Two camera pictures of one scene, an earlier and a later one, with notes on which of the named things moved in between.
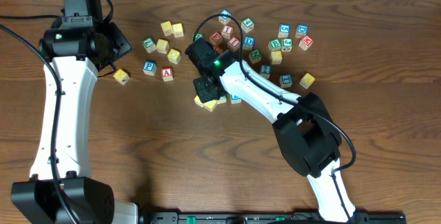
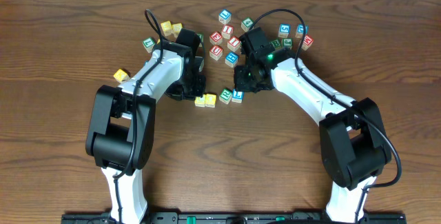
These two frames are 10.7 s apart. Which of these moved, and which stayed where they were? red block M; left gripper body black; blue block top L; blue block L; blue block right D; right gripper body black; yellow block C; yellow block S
Moved: left gripper body black; right gripper body black
Stayed: red block M; blue block right D; yellow block S; yellow block C; blue block L; blue block top L
